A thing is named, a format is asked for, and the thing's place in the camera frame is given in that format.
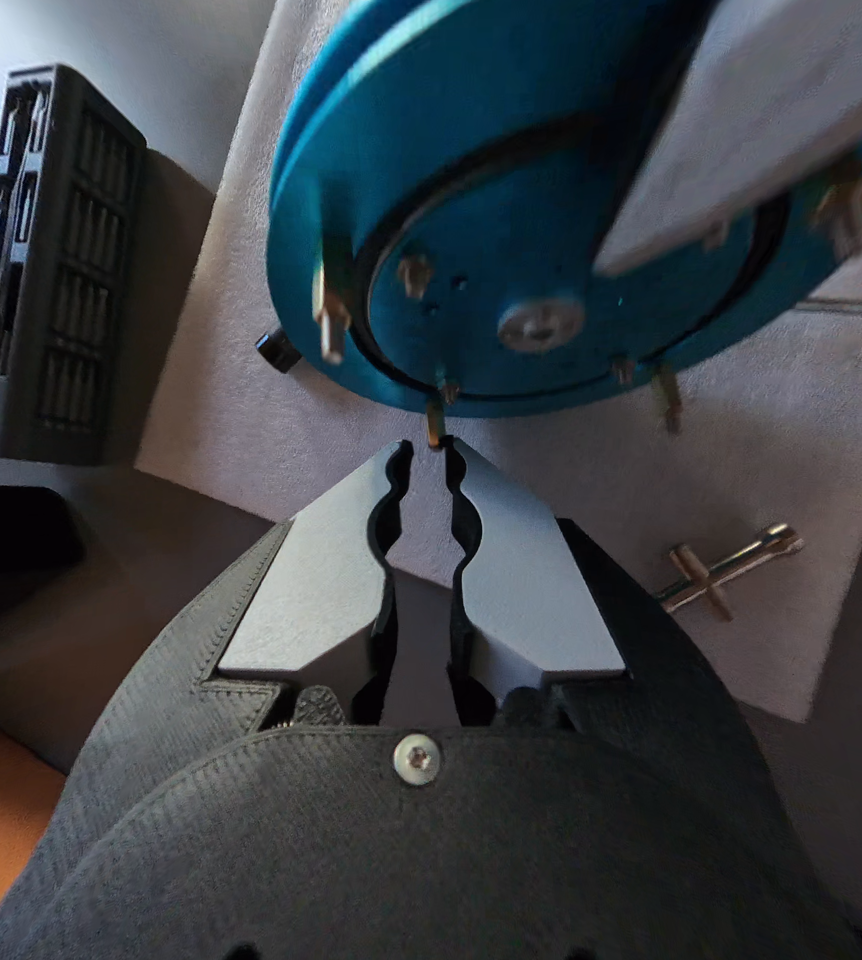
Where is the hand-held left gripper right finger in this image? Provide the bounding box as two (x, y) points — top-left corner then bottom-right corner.
(440, 435), (627, 725)

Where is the blue metal turntable disc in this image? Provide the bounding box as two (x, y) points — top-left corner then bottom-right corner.
(266, 0), (862, 436)

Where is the silver cross wrench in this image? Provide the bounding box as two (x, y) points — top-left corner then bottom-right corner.
(656, 522), (807, 622)

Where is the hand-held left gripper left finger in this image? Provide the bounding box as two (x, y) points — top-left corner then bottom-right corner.
(217, 439), (414, 723)

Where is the white foam sheet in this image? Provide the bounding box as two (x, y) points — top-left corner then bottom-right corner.
(134, 0), (862, 725)

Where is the dark grey case sleeve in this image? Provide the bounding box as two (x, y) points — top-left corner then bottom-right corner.
(0, 457), (90, 582)

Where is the black screwdriver bit case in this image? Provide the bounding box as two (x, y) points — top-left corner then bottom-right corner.
(0, 63), (148, 468)

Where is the black precision screwdriver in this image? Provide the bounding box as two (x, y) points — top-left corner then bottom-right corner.
(254, 328), (304, 375)

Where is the grey desk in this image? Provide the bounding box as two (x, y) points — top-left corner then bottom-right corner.
(0, 0), (862, 960)

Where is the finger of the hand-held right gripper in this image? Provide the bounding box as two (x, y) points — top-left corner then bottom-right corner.
(594, 0), (862, 279)

